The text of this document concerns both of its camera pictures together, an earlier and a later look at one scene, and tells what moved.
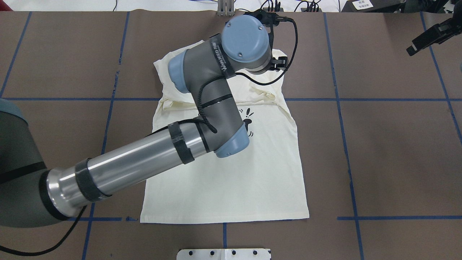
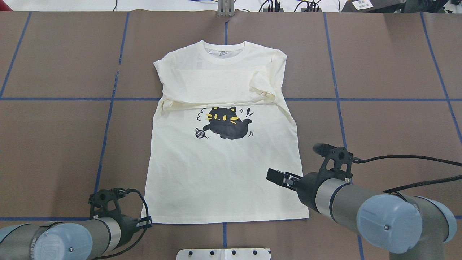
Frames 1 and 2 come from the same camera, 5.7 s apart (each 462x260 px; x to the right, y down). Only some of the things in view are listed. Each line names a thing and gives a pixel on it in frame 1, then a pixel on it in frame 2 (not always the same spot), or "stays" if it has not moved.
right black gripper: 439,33 → 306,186
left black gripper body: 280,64 → 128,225
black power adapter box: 373,6 stays
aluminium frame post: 225,8 stays
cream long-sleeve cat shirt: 264,181 stays
